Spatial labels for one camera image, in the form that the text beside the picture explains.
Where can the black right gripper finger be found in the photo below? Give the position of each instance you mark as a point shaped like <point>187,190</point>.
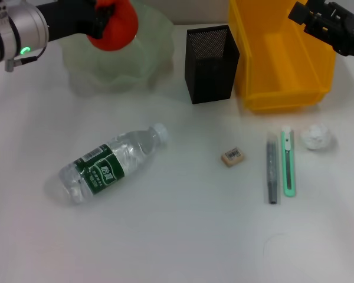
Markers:
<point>317,3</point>
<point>298,12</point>

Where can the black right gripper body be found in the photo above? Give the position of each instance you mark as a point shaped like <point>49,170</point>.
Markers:
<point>342,32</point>

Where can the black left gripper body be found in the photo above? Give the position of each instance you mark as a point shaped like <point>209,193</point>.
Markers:
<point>68,17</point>

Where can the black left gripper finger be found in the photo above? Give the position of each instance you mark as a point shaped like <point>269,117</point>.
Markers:
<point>106,20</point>

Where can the red-orange toy orange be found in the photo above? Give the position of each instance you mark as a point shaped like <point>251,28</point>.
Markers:
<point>118,29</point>

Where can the white paper ball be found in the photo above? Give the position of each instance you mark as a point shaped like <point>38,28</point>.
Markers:
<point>315,138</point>

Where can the mint green utility knife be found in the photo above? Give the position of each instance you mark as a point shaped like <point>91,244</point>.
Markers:
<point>289,165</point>

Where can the clear green-label water bottle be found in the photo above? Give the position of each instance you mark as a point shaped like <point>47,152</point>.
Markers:
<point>106,168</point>

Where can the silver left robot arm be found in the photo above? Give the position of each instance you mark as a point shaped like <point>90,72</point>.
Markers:
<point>14,32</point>

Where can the pale green wavy fruit bowl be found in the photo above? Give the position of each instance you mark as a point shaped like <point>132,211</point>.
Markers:
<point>118,70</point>

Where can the black mesh pen holder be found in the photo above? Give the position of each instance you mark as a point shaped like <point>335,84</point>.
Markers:
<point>209,67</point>

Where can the grey pen in clear sleeve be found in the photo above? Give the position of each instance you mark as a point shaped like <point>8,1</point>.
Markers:
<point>272,171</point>

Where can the beige eraser with barcode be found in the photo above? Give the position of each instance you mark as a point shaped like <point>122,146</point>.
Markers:
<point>233,157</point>

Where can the yellow plastic bin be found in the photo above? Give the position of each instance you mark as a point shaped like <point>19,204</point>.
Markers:
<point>280,56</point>

